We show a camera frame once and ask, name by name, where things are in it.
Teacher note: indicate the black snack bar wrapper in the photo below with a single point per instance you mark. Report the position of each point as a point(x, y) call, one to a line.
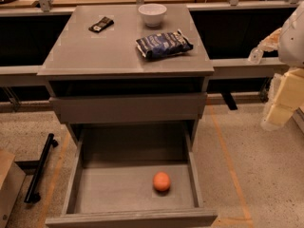
point(104, 23)

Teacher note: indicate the orange fruit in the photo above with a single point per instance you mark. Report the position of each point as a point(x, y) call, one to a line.
point(161, 182)

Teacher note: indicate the blue chip bag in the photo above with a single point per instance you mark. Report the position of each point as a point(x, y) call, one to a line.
point(163, 45)

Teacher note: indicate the grey drawer cabinet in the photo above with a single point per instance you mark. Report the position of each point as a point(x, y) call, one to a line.
point(83, 63)

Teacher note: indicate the wooden box at left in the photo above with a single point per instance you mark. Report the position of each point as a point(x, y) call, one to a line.
point(11, 180)

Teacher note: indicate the open grey middle drawer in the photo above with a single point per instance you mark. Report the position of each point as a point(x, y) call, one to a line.
point(111, 183)

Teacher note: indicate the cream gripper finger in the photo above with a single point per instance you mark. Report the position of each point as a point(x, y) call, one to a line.
point(286, 95)
point(270, 43)

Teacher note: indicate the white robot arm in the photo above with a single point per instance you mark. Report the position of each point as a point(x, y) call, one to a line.
point(291, 40)

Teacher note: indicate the clear sanitizer bottle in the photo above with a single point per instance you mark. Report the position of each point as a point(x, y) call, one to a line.
point(255, 56)

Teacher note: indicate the white bowl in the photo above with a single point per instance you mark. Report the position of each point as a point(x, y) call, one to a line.
point(152, 14)

